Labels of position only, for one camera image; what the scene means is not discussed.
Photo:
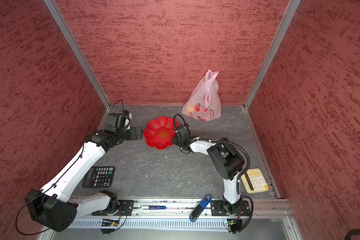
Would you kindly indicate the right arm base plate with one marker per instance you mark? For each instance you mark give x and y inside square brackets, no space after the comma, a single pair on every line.
[223,208]

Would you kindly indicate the right aluminium corner post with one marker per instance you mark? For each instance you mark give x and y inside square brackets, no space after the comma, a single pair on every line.
[278,37]

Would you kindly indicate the left aluminium corner post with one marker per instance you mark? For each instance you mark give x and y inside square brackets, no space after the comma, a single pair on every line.
[67,33]

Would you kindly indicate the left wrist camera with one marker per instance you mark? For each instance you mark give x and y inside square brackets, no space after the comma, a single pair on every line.
[117,122]

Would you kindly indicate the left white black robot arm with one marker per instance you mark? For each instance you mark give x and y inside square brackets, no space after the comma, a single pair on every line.
[53,205]

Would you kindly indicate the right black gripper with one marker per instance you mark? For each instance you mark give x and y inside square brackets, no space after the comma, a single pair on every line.
[174,140]

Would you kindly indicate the black calculator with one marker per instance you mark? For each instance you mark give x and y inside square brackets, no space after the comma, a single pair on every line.
[98,178]

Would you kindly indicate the left circuit board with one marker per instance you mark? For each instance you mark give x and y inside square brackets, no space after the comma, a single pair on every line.
[109,223]

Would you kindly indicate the right circuit board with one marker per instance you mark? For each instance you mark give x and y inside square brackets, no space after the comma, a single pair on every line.
[234,226]

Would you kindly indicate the blue black marker tool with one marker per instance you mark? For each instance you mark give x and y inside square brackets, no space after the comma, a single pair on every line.
[200,208]

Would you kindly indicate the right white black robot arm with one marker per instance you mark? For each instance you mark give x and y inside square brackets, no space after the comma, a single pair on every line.
[229,159]

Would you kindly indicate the aluminium front rail frame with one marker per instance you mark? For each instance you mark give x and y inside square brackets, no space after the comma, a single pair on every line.
[272,220]

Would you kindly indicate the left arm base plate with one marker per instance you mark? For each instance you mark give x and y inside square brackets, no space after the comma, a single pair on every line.
[124,207]

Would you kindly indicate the red flower-shaped bowl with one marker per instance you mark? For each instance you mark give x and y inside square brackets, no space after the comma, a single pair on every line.
[160,133]

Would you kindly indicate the circuit board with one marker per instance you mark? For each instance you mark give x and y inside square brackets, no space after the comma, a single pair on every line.
[109,223]
[234,226]

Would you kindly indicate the cream yellow calculator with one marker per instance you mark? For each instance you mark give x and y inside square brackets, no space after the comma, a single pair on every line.
[254,181]

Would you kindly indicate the aluminium corner post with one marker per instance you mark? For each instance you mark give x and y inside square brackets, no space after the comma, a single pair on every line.
[67,33]
[278,37]

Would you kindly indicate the blue pen in rail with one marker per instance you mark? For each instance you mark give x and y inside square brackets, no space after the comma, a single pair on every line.
[152,207]

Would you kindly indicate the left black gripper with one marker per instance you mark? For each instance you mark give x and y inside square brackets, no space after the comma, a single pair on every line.
[133,131]

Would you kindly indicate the pink plastic bag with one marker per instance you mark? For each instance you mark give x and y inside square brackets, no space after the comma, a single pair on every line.
[204,103]

